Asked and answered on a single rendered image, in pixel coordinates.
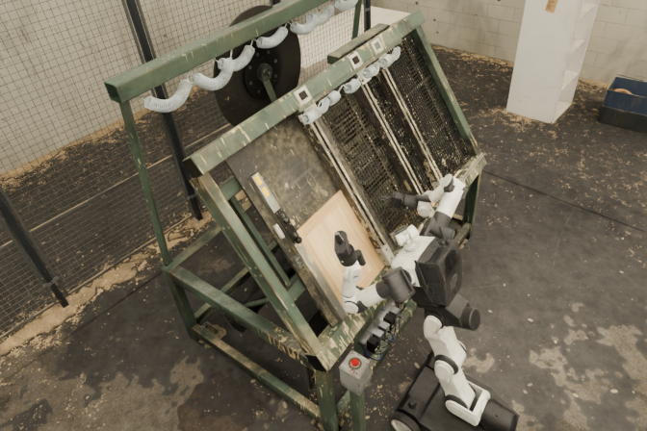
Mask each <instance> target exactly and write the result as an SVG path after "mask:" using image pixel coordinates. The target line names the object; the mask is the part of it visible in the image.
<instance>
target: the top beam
mask: <svg viewBox="0 0 647 431"><path fill-rule="evenodd" d="M425 22H426V21H425V19H424V17H423V15H422V13H421V10H417V11H416V12H414V13H412V14H410V15H408V16H407V17H405V18H404V19H402V20H401V21H399V22H398V23H396V24H394V25H393V26H391V27H390V28H388V29H387V30H385V31H384V32H382V33H380V34H379V35H377V36H376V37H374V38H372V39H371V40H369V41H367V42H366V43H364V44H363V45H361V46H360V47H358V48H357V49H355V50H353V51H352V52H350V53H349V54H347V55H346V56H345V57H343V58H342V59H340V60H339V61H337V62H336V63H334V64H332V65H330V66H329V67H327V68H326V69H324V70H323V71H321V72H320V73H318V74H316V75H315V76H313V77H312V78H310V79H309V80H307V81H306V82H304V83H302V84H301V85H299V86H298V87H296V88H295V89H293V90H291V91H289V92H288V93H286V94H285V95H283V96H282V97H280V98H279V99H277V100H275V101H274V102H272V103H271V104H270V105H269V106H267V107H266V108H264V109H262V110H261V111H259V112H258V113H256V114H254V115H252V116H251V117H249V118H248V119H246V120H245V121H243V122H242V123H240V124H238V125H237V126H235V127H234V128H232V129H231V130H229V131H228V132H226V133H224V134H223V135H221V136H220V137H218V138H217V139H215V140H213V141H211V142H210V143H208V144H207V145H205V146H204V147H202V148H201V149H199V150H197V151H196V152H194V153H193V154H192V155H191V156H189V157H188V158H186V159H184V160H183V161H182V163H183V165H184V166H185V168H187V170H188V171H189V173H190V174H191V176H192V177H193V178H196V177H199V176H202V175H204V174H205V173H207V172H208V171H210V170H211V169H213V168H214V167H215V166H217V165H219V164H220V163H222V162H223V161H225V160H226V159H227V158H229V157H230V156H232V155H233V154H235V153H236V152H238V151H239V150H240V149H242V148H243V147H245V146H246V145H248V144H249V143H251V142H252V141H253V140H255V139H257V138H258V137H260V136H261V135H263V134H264V133H266V132H267V131H268V130H270V128H272V127H273V126H275V125H276V124H278V123H279V122H280V121H282V120H283V119H285V118H286V117H288V116H289V115H291V114H292V113H294V112H295V111H296V110H297V109H299V108H300V104H299V103H298V101H297V99H296V97H295V95H294V92H295V91H297V90H298V89H300V88H302V87H303V86H306V87H307V89H308V91H309V93H310V94H311V96H312V98H315V97H316V96H318V95H319V94H320V93H322V92H323V91H325V90H326V89H328V88H330V87H331V86H332V85H334V84H335V83H337V82H338V81H340V80H341V79H343V78H344V77H346V76H347V75H348V74H350V73H351V72H353V70H354V69H353V67H352V65H351V63H350V62H349V59H348V57H349V56H351V55H352V54H354V53H355V52H358V54H359V56H360V58H361V60H362V62H363V63H365V62H367V61H368V60H370V59H371V58H373V57H374V56H375V52H374V50H373V48H372V46H371V44H370V43H371V42H372V41H374V40H375V39H377V38H379V39H380V41H381V43H382V45H383V48H384V49H386V48H387V47H389V46H390V45H391V44H393V43H394V42H396V41H397V40H399V39H400V38H403V37H404V36H406V35H407V34H409V33H410V32H412V31H413V30H414V29H416V28H417V27H419V26H420V25H422V24H423V23H425Z"/></svg>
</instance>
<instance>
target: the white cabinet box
mask: <svg viewBox="0 0 647 431"><path fill-rule="evenodd" d="M599 1H600V0H526V4H525V9H524V15H523V20H522V26H521V31H520V37H519V41H518V47H517V53H516V58H515V64H514V68H513V74H512V79H511V85H510V91H509V96H508V101H507V106H506V111H507V112H510V113H514V114H519V115H522V116H525V117H529V118H532V119H536V120H539V121H543V122H546V123H554V122H555V121H556V120H557V119H558V118H559V117H560V116H561V115H562V114H563V113H564V112H565V111H566V109H567V108H568V107H569V106H570V105H571V103H572V100H573V97H574V93H575V89H576V86H577V82H578V79H579V75H580V72H581V68H582V62H583V58H584V54H585V51H586V47H587V44H588V41H589V37H590V33H591V30H592V26H593V22H594V19H595V15H596V12H597V9H598V5H599Z"/></svg>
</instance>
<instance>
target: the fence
mask: <svg viewBox="0 0 647 431"><path fill-rule="evenodd" d="M256 175H258V176H259V177H260V179H261V180H262V182H263V184H261V185H260V186H259V185H258V184H257V182H256V181H255V179H254V177H255V176H256ZM247 179H248V181H249V182H250V184H251V185H252V186H253V187H254V189H255V191H256V192H257V194H258V195H259V197H260V199H261V200H262V202H263V203H264V205H265V206H266V208H267V210H268V211H269V213H270V214H271V216H272V218H273V220H274V221H275V223H276V224H278V226H279V227H280V229H281V230H282V232H283V234H284V235H285V239H286V240H287V242H288V243H289V244H290V245H291V247H292V249H293V250H294V252H295V253H296V254H299V256H300V258H301V259H302V260H303V261H304V263H305V265H304V266H303V267H304V268H305V270H306V271H307V273H308V274H309V276H310V278H311V279H312V281H313V282H314V284H315V286H316V287H317V289H318V290H319V292H320V293H321V295H322V297H323V299H324V300H325V302H326V303H327V305H328V307H329V308H330V310H331V311H332V313H333V315H334V316H335V317H336V318H337V320H338V321H344V319H345V318H346V317H347V316H348V315H347V313H346V312H345V310H344V308H343V307H342V305H341V304H340V302H339V300H338V299H337V297H336V296H335V294H334V292H333V291H332V289H331V288H330V287H329V285H328V284H327V282H326V281H325V279H324V277H323V275H322V273H321V272H320V270H319V269H318V267H317V265H316V264H315V262H314V261H313V259H312V257H311V256H310V254H309V253H308V251H307V249H306V248H305V246H304V245H303V243H302V242H301V243H296V244H294V243H293V242H292V240H291V239H290V237H289V235H288V234H287V232H286V231H285V229H284V227H283V226H282V224H281V223H280V221H279V220H278V218H277V216H276V215H275V212H276V211H278V210H279V209H280V207H279V205H278V203H277V202H276V200H275V199H274V197H273V195H272V193H271V192H270V190H269V188H268V187H267V185H266V184H265V182H264V180H263V179H262V177H261V176H260V174H259V172H256V173H253V174H252V175H251V176H250V177H248V178H247ZM263 187H266V188H267V190H268V192H269V193H270V195H269V196H267V197H266V196H265V194H264V193H263V192H262V190H261V189H262V188H263Z"/></svg>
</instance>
